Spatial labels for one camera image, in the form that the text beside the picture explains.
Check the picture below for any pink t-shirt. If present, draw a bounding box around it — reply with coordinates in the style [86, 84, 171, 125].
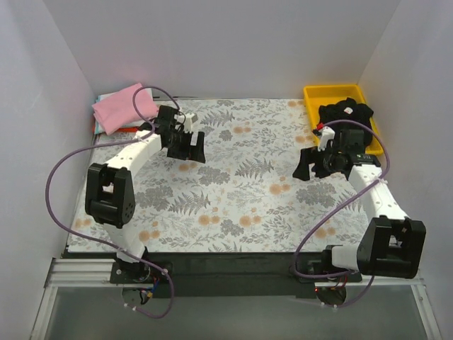
[92, 83, 158, 135]

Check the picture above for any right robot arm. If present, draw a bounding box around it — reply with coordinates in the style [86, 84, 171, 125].
[292, 124, 426, 282]

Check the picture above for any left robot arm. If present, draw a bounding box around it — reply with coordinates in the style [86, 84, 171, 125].
[85, 106, 205, 283]

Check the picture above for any folded orange t-shirt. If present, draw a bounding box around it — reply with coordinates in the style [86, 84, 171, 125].
[93, 121, 142, 135]

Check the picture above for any black t-shirt in bin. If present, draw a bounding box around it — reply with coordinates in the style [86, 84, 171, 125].
[319, 97, 374, 147]

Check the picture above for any yellow plastic bin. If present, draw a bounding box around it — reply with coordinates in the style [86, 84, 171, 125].
[302, 84, 386, 157]

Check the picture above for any floral patterned table mat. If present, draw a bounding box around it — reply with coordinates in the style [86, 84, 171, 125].
[66, 98, 394, 253]

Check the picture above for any folded teal t-shirt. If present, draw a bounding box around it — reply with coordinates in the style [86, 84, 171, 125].
[92, 95, 108, 129]

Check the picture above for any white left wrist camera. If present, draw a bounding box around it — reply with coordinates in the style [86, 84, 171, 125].
[178, 113, 198, 132]

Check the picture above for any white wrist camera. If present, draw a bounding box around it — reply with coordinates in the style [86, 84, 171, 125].
[313, 124, 336, 152]
[178, 113, 198, 132]

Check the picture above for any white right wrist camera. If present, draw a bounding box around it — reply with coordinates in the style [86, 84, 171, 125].
[313, 124, 336, 152]

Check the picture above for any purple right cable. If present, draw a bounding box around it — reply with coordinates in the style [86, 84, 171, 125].
[292, 119, 391, 308]

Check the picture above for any purple cable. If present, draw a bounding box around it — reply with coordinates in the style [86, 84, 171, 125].
[45, 85, 188, 319]
[292, 119, 391, 308]

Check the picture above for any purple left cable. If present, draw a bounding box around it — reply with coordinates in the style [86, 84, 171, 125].
[45, 85, 188, 319]

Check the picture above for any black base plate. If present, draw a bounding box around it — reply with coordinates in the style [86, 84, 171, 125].
[109, 251, 362, 298]

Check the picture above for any aluminium frame rail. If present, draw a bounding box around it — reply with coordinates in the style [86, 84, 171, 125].
[45, 256, 425, 288]

